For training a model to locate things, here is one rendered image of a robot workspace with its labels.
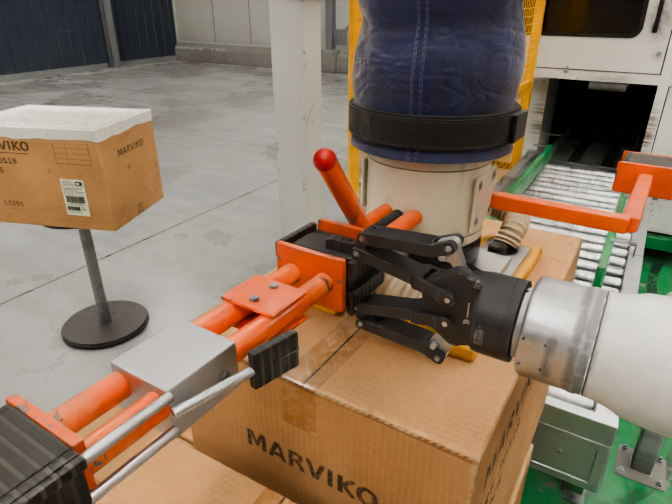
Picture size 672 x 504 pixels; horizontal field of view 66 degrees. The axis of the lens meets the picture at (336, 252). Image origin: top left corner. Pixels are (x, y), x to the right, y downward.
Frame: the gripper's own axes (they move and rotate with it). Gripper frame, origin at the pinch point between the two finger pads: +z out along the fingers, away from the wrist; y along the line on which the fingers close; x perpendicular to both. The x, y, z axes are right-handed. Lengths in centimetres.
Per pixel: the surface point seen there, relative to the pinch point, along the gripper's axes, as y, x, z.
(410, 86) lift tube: -16.5, 15.6, -1.6
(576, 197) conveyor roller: 65, 231, -3
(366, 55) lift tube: -19.3, 17.9, 5.4
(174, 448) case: 25.5, -10.9, 16.2
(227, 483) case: 25.5, -11.4, 6.9
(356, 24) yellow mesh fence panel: -14, 186, 100
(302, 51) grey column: -7, 134, 95
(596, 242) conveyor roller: 67, 183, -18
